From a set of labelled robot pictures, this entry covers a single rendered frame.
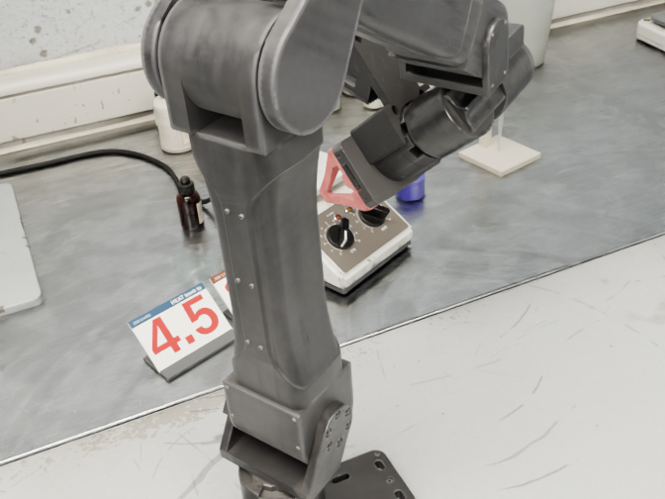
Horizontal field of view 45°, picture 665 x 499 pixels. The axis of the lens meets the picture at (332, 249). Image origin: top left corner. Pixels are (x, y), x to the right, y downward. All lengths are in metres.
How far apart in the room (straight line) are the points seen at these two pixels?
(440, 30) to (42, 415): 0.50
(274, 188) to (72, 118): 0.89
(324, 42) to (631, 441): 0.47
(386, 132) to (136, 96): 0.68
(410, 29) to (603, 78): 0.92
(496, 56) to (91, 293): 0.53
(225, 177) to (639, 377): 0.49
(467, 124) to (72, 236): 0.57
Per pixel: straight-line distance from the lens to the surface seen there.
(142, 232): 1.04
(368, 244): 0.90
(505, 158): 1.14
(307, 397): 0.54
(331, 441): 0.57
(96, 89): 1.30
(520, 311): 0.87
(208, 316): 0.85
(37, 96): 1.29
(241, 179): 0.44
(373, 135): 0.71
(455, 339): 0.83
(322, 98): 0.43
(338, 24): 0.43
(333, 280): 0.87
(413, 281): 0.90
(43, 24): 1.31
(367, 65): 0.70
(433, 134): 0.67
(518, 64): 0.73
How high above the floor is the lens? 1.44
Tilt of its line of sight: 34 degrees down
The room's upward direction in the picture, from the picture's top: 4 degrees counter-clockwise
